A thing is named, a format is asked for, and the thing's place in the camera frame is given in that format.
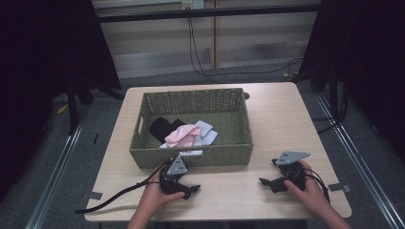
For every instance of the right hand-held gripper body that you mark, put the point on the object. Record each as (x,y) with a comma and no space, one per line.
(291,170)

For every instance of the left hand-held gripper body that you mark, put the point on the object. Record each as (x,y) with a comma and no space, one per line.
(173,178)

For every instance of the person's left hand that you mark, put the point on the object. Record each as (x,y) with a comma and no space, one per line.
(156,197)

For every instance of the person's right hand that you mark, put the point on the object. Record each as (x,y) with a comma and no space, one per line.
(310,197)

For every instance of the white cloth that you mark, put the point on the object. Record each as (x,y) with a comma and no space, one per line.
(191,152)

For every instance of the pink cloth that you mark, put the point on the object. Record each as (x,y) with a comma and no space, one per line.
(183,133)

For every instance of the grey tape piece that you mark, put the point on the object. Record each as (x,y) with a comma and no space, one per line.
(95,195)
(339,187)

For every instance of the black cloth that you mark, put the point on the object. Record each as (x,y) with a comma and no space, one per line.
(160,129)

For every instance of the light blue cloth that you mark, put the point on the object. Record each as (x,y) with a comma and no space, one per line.
(208,135)

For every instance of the green woven basket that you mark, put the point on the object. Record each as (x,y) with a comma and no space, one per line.
(226,127)

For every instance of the small dark knob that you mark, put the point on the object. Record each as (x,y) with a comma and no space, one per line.
(246,95)

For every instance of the black metal stand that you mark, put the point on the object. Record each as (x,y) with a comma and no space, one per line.
(72,105)

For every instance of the yellow floor tape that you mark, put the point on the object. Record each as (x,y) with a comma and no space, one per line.
(62,108)

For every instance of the black curtain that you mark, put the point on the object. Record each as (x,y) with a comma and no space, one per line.
(38,79)
(372,63)

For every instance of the black horizontal bar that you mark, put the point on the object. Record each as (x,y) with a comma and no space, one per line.
(207,13)

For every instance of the metal floor rail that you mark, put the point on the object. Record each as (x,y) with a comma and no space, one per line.
(366,165)
(54,178)

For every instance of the white wall socket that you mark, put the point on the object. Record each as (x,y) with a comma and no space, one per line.
(192,4)

